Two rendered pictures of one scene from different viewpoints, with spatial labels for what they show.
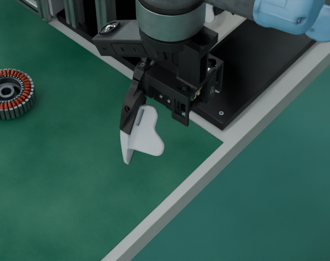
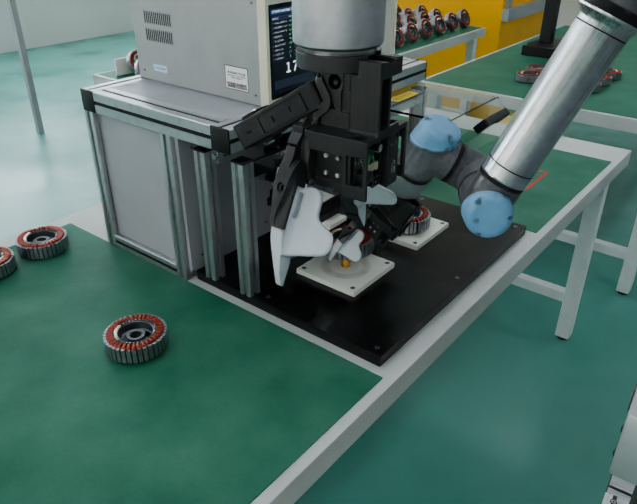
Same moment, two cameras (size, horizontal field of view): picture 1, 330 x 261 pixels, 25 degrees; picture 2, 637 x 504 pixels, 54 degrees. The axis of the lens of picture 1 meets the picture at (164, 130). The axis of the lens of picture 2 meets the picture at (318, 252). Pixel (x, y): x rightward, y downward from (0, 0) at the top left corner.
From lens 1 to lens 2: 48 cm
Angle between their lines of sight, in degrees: 23
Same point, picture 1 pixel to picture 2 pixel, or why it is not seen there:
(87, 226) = (223, 472)
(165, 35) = (334, 39)
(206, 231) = not seen: outside the picture
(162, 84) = (330, 136)
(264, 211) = not seen: outside the picture
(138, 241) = (288, 487)
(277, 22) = not seen: outside the picture
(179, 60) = (352, 96)
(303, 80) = (460, 320)
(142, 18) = (302, 21)
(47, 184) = (176, 427)
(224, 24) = (370, 272)
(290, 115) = (433, 415)
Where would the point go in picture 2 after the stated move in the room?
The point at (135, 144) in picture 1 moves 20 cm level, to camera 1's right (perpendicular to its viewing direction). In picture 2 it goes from (291, 246) to (516, 240)
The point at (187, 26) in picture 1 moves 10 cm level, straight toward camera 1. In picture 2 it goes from (364, 23) to (376, 51)
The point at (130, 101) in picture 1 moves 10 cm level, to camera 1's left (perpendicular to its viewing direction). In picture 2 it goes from (284, 174) to (166, 176)
